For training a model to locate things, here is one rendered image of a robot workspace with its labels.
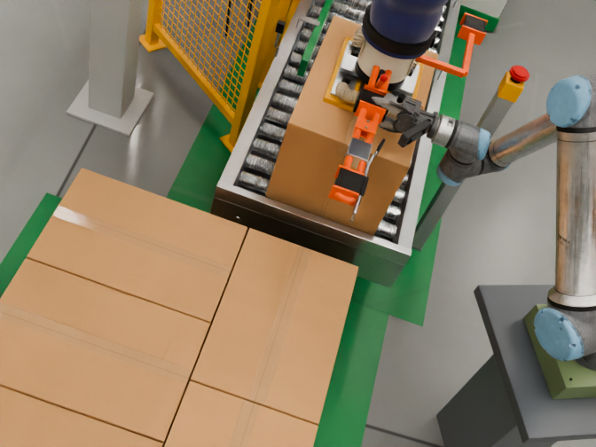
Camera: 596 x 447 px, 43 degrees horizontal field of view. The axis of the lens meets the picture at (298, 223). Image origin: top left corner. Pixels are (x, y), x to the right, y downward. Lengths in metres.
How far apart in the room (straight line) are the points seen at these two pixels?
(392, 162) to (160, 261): 0.79
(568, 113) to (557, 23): 3.28
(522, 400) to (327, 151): 0.94
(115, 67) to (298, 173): 1.16
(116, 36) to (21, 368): 1.52
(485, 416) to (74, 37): 2.59
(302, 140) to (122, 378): 0.89
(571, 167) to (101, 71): 2.11
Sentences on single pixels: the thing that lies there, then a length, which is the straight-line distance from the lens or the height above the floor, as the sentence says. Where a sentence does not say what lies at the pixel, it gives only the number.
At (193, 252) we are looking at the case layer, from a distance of 2.49.
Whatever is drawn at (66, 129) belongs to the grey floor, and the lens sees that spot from 3.53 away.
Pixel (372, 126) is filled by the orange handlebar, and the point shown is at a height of 1.09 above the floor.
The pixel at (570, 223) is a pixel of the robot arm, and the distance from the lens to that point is 2.03.
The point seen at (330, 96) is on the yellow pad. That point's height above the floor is 0.97.
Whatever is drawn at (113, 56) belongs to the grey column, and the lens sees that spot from 3.34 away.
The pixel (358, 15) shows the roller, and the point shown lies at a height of 0.54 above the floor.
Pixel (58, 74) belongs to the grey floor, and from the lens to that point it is 3.78.
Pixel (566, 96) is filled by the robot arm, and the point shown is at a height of 1.50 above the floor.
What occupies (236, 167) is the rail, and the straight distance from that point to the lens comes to 2.67.
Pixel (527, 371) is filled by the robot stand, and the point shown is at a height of 0.75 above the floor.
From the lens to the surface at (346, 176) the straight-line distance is 2.06.
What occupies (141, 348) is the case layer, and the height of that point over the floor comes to 0.54.
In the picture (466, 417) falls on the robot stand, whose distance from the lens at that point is 2.86.
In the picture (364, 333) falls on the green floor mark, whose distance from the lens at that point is 3.12.
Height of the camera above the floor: 2.58
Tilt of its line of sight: 51 degrees down
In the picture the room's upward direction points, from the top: 21 degrees clockwise
